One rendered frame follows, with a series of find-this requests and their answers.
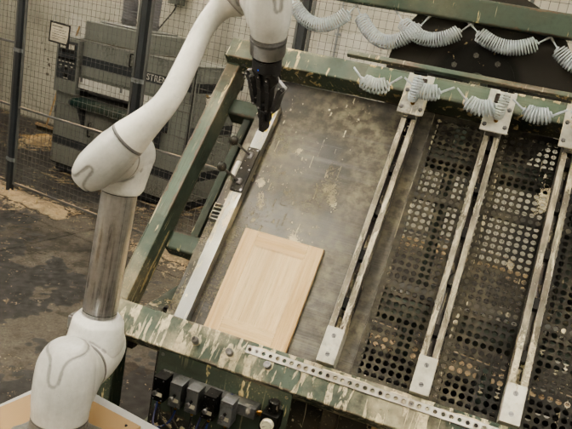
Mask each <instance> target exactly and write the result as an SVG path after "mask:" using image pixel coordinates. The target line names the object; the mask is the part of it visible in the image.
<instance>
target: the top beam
mask: <svg viewBox="0 0 572 429"><path fill-rule="evenodd" d="M249 50H250V41H249V40H245V39H241V38H236V37H234V38H233V39H232V41H231V43H230V45H229V47H228V49H227V51H226V53H225V57H226V60H227V63H228V62H231V63H236V64H238V65H239V66H241V67H242V69H243V72H245V71H246V70H247V69H249V68H250V67H252V59H253V57H252V56H251V54H250V52H249ZM354 66H355V67H356V69H357V71H358V72H359V74H360V75H361V77H365V76H366V75H371V76H373V77H376V78H383V77H384V78H385V79H386V80H388V82H389V83H390V82H392V81H394V80H395V79H397V78H399V77H401V76H402V78H401V79H399V80H398V81H396V82H395V83H393V84H392V85H391V86H390V91H389V92H387V93H386V94H384V93H383V94H373V93H371V94H370V93H369V92H366V91H365V90H362V89H361V88H359V84H360V82H359V81H360V79H361V78H360V77H359V75H358V74H357V73H356V72H355V70H354V69H353V67H354ZM280 74H281V77H282V80H284V81H287V82H291V83H298V84H303V85H307V86H312V87H315V88H320V89H327V90H331V91H335V92H340V93H343V94H351V95H355V96H359V97H364V98H368V99H371V100H379V101H384V102H387V103H392V104H396V105H398V104H399V102H400V100H401V97H402V94H403V91H404V88H405V85H406V82H407V81H406V80H405V79H404V78H405V77H406V78H408V77H409V74H410V72H409V71H401V70H397V69H392V68H388V67H383V66H375V65H370V64H366V63H362V62H357V61H353V60H345V59H341V58H336V57H332V56H327V55H322V54H314V53H310V52H306V51H301V50H297V49H289V48H286V54H285V56H284V57H283V63H282V70H281V72H280ZM433 84H437V85H438V88H440V90H441V91H443V90H445V89H449V88H452V87H455V89H451V90H449V91H447V92H444V93H442V94H441V95H440V99H439V100H438V99H437V100H436V101H434V100H433V101H430V100H429V101H428V102H427V103H426V108H425V111H428V112H436V113H440V114H443V115H448V116H452V117H459V118H464V119H468V120H472V121H476V122H481V121H482V118H483V117H482V113H481V115H480V117H479V116H478V114H477V115H476V116H474V115H473V114H470V112H466V109H465V110H463V107H464V106H465V105H463V103H464V101H465V100H464V99H463V97H462V96H461V94H460V92H459V91H458V89H457V88H459V89H460V91H461V92H462V94H463V95H464V96H465V97H466V98H468V100H469V99H470V98H471V97H472V96H473V98H474V97H475V96H476V97H477V98H479V99H480V100H481V99H482V100H487V99H488V98H489V92H490V90H491V88H487V87H483V86H478V85H474V84H470V83H462V82H457V81H453V80H448V79H443V78H439V77H435V80H434V83H433ZM516 94H518V93H516ZM473 98H472V99H473ZM471 101H472V100H471ZM471 101H470V102H471ZM470 102H469V103H470ZM516 102H517V103H518V104H519V105H520V106H521V107H522V108H524V107H525V108H527V107H528V106H529V105H534V106H536V107H537V106H538V107H543V108H544V107H545V108H547V107H548V108H549V111H550V112H552V114H555V113H557V112H561V111H564V110H566V109H567V105H568V104H569V103H565V102H560V101H555V100H548V99H543V98H539V97H534V96H530V95H526V94H518V97H517V99H516ZM469 103H468V104H469ZM522 111H523V110H522V109H521V108H520V107H519V106H518V105H517V104H516V103H515V106H514V109H513V113H512V118H511V122H510V125H509V129H516V130H520V131H524V132H528V133H532V134H540V135H544V136H548V137H552V138H556V139H559V137H560V134H561V130H562V127H563V120H564V116H565V112H564V113H562V114H559V115H557V116H554V117H552V121H551V123H549V122H548V117H547V125H545V118H544V123H543V125H541V121H540V124H539V125H537V120H536V122H535V124H533V121H534V119H533V120H532V122H531V123H529V120H528V122H526V121H525V119H526V118H525V119H524V120H523V119H522V118H523V115H521V113H522ZM529 119H530V118H529Z"/></svg>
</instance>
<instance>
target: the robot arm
mask: <svg viewBox="0 0 572 429"><path fill-rule="evenodd" d="M244 15H245V19H246V22H247V24H248V25H249V29H250V35H249V38H250V50H249V52H250V54H251V56H252V57H253V59H252V67H250V68H249V69H247V70H246V71H245V72H244V74H245V76H246V78H247V80H248V85H249V93H250V99H251V103H252V104H253V105H256V107H257V109H258V111H257V116H258V118H259V131H261V132H262V133H263V132H264V131H266V130H267V129H268V128H269V125H270V121H271V120H272V114H274V113H275V112H276V111H278V110H279V107H280V105H281V102H282V99H283V96H284V93H285V91H286V90H287V89H288V88H289V86H288V84H285V85H284V84H283V82H282V81H281V80H282V77H281V74H280V72H281V70H282V63H283V57H284V56H285V54H286V42H287V34H288V30H289V27H290V23H291V16H292V0H210V1H209V3H208V4H207V5H206V7H205V8H204V9H203V11H202V12H201V14H200V15H199V16H198V17H197V19H196V21H195V23H194V25H193V26H192V28H191V30H190V32H189V34H188V36H187V38H186V40H185V42H184V44H183V46H182V48H181V50H180V52H179V54H178V56H177V58H176V60H175V62H174V64H173V66H172V68H171V70H170V72H169V74H168V76H167V77H166V79H165V81H164V83H163V85H162V87H161V88H160V89H159V90H158V92H157V93H156V94H155V96H154V97H153V98H152V99H151V100H150V101H148V102H147V103H146V104H145V105H143V106H142V107H141V108H139V109H138V110H136V111H135V112H132V113H131V114H129V115H128V116H127V117H125V118H123V119H121V120H119V121H118V122H116V123H114V124H113V125H112V126H111V127H110V128H109V129H107V130H105V131H104V132H102V133H101V134H100V135H98V136H97V137H96V138H95V139H94V140H93V141H92V142H91V143H90V144H89V145H87V146H86V147H85V148H84V149H83V151H82V152H81V153H80V154H79V155H78V157H77V159H76V161H75V163H74V164H73V166H72V169H71V177H72V179H73V180H74V182H75V183H76V184H77V185H78V186H79V187H80V188H81V189H83V190H84V191H86V192H95V191H98V190H101V194H100V204H99V209H98V214H97V220H96V226H95V231H94V241H93V246H92V252H91V257H90V262H89V272H88V278H87V283H86V289H85V294H84V300H83V308H81V309H80V310H79V311H77V312H76V313H75V314H74V315H73V316H72V319H71V324H70V327H69V329H68V332H67V335H66V336H61V337H59V338H56V339H54V340H52V341H50V342H49V343H48V344H47V345H46V346H45V347H44V349H43V350H42V352H41V353H40V355H39V357H38V359H37V362H36V366H35V369H34V375H33V380H32V386H31V414H30V420H29V421H27V422H26V423H24V424H21V425H18V426H13V427H12V428H11V429H102V428H100V427H98V426H94V425H92V424H90V423H89V411H90V408H91V404H92V402H93V401H94V398H95V396H96V393H97V392H98V390H99V388H100V385H101V384H102V383H103V382H104V381H105V380H106V379H107V378H108V377H109V376H110V375H111V374H112V373H113V371H114V370H115V369H116V368H117V366H118V365H119V364H120V362H121V361H122V359H123V355H124V353H125V350H126V338H125V334H124V321H123V318H122V317H121V315H120V314H119V313H118V312H117V309H118V304H119V299H120V294H121V289H122V284H123V274H124V270H125V265H126V260H127V254H128V250H129V240H130V235H131V231H132V225H133V220H134V212H135V206H136V201H137V197H138V196H139V195H140V194H141V193H142V192H143V191H144V190H145V187H146V182H147V180H148V178H149V175H150V173H151V171H152V166H153V164H154V162H155V159H156V150H155V146H154V144H153V142H152V140H153V139H154V138H155V137H156V135H157V134H158V133H159V131H160V130H161V129H162V128H163V126H164V125H165V124H166V123H167V121H168V120H169V119H170V118H171V117H172V116H173V115H174V113H175V111H176V110H177V109H178V107H179V106H180V103H181V102H182V101H183V99H184V97H185V95H186V93H187V90H188V89H189V87H190V85H191V83H192V79H193V78H194V76H195V73H196V71H197V69H198V66H199V64H200V62H201V59H202V58H203V55H204V52H205V50H206V48H207V47H208V44H209V41H210V39H211V37H212V36H213V34H214V33H215V31H216V29H217V28H218V27H219V26H220V25H221V23H223V22H224V21H225V20H227V19H229V18H231V17H234V16H237V17H242V16H244ZM276 85H278V87H277V92H276V95H275V98H274V89H275V88H276Z"/></svg>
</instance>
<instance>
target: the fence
mask: <svg viewBox="0 0 572 429"><path fill-rule="evenodd" d="M280 114H281V108H280V107H279V110H278V111H276V112H275V114H274V116H273V117H272V120H271V121H270V122H271V123H270V125H269V128H268V130H267V131H264V132H263V133H262V132H261V131H259V128H258V129H257V131H256V134H255V137H254V138H253V140H252V143H251V145H250V147H253V148H257V149H260V153H259V156H258V157H257V159H256V161H255V165H254V167H253V168H252V171H251V173H250V175H249V178H248V180H247V182H246V185H245V187H244V189H243V192H242V193H241V192H235V191H231V190H230V191H229V194H228V196H227V198H226V201H225V203H224V205H223V207H222V209H221V212H220V214H219V216H218V219H217V221H216V222H215V224H214V228H213V230H212V232H211V233H210V236H209V239H208V241H207V242H206V245H205V247H204V249H203V252H202V254H201V256H200V258H199V260H198V263H197V265H196V267H195V270H194V272H193V274H192V276H191V279H190V281H189V283H188V284H187V287H186V290H185V292H184V294H183V296H182V298H181V300H180V304H179V305H178V307H177V309H176V311H175V314H174V316H176V317H180V318H183V319H185V320H188V321H190V320H191V318H192V314H193V313H194V311H195V308H196V306H197V303H198V301H199V299H200V297H201V294H202V292H203V290H204V287H205V285H206V283H207V282H208V279H209V276H210V273H211V272H212V270H213V268H214V265H215V262H216V260H217V258H218V256H219V254H220V251H221V249H222V246H223V244H224V242H225V241H226V237H227V235H228V233H229V231H230V229H231V227H232V223H233V221H234V220H235V217H236V215H237V212H238V210H239V208H240V206H241V203H242V201H243V198H244V196H245V194H246V192H247V190H248V188H249V185H250V182H251V180H252V179H253V176H254V174H255V171H256V169H257V167H258V165H259V162H260V160H261V158H262V155H263V153H264V151H265V149H266V146H267V144H268V141H269V139H270V138H271V135H272V132H273V130H274V128H275V126H276V124H277V120H278V119H279V117H280Z"/></svg>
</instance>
